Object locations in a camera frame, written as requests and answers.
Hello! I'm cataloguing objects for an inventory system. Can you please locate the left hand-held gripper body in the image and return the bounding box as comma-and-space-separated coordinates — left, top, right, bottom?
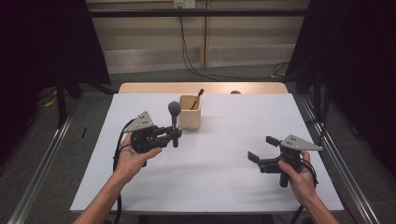
123, 111, 172, 154

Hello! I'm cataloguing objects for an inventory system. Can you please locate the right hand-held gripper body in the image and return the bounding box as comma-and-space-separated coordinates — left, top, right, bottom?
258, 133, 324, 188

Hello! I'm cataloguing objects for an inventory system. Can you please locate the beige square brush holder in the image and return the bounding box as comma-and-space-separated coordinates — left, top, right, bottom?
177, 94, 202, 131

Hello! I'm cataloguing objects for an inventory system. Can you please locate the thin black makeup brush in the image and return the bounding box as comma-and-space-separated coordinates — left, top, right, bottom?
190, 88, 205, 111

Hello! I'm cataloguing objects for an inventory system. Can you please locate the person's left hand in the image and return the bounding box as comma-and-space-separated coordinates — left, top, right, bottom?
115, 142, 163, 183

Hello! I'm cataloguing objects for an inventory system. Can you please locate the person's right hand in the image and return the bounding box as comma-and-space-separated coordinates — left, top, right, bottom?
277, 150, 318, 206

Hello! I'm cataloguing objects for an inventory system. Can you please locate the black metal stand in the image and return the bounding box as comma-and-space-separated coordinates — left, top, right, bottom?
312, 69, 324, 120
55, 73, 69, 129

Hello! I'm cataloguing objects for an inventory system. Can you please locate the black curtain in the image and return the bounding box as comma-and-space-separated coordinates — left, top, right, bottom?
0, 0, 112, 166
284, 0, 396, 172

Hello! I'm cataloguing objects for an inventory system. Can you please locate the black horizontal bar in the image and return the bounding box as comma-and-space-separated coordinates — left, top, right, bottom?
88, 8, 309, 19

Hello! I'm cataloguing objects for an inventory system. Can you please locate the left hand-held gripper cable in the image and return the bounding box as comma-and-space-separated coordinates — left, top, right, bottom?
112, 119, 137, 224

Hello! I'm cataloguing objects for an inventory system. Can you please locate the hand-held gripper cable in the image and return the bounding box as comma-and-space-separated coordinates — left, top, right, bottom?
112, 119, 137, 224
289, 158, 319, 224

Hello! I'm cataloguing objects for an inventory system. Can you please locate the right hand-held gripper cable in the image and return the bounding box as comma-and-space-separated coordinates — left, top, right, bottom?
289, 158, 319, 224

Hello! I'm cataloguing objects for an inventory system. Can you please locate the metal floor rail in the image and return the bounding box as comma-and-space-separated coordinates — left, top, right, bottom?
7, 99, 80, 224
298, 92, 381, 224

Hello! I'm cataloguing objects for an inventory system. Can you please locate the black wall cable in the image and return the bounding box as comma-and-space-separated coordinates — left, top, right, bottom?
177, 7, 291, 82

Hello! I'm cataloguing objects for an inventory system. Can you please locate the white wall socket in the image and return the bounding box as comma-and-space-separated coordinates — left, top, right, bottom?
173, 0, 196, 9

